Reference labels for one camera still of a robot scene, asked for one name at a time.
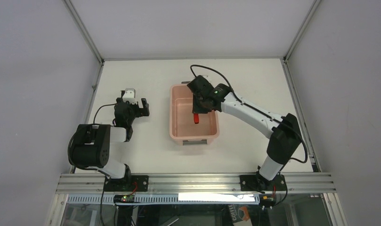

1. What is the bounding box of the red handled screwdriver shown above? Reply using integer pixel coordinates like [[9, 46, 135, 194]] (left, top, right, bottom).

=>
[[193, 113, 200, 124]]

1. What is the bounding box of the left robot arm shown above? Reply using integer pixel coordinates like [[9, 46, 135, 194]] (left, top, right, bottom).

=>
[[67, 97, 150, 181]]

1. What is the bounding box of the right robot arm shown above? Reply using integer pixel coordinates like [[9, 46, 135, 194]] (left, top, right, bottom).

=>
[[187, 75, 303, 181]]

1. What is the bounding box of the pink plastic bin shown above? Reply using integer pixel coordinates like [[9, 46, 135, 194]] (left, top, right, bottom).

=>
[[169, 83, 220, 145]]

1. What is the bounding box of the coffee printed box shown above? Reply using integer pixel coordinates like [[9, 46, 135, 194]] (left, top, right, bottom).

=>
[[228, 204, 250, 223]]

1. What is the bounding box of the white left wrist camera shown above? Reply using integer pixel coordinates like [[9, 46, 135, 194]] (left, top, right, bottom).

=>
[[122, 88, 137, 105]]

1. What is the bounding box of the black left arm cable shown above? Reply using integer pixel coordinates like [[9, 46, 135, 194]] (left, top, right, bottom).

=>
[[93, 103, 117, 124]]

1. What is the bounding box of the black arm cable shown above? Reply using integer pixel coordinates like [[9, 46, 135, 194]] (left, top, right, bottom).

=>
[[190, 65, 308, 164], [93, 103, 117, 124]]

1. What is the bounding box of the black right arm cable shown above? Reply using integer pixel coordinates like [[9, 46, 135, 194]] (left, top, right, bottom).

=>
[[190, 65, 308, 164]]

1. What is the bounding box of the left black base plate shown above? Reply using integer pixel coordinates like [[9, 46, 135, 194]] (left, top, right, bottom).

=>
[[103, 175, 149, 193]]

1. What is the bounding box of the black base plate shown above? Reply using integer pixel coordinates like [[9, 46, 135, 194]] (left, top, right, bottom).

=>
[[239, 174, 287, 193], [103, 175, 149, 193]]

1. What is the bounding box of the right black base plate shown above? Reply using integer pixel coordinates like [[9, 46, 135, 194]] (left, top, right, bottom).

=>
[[239, 174, 287, 193]]

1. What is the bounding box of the aluminium front rail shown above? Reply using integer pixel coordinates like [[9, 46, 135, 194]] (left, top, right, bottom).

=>
[[56, 172, 336, 194]]

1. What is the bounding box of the white slotted cable duct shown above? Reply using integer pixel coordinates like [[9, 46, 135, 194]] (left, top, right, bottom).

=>
[[67, 193, 259, 205]]

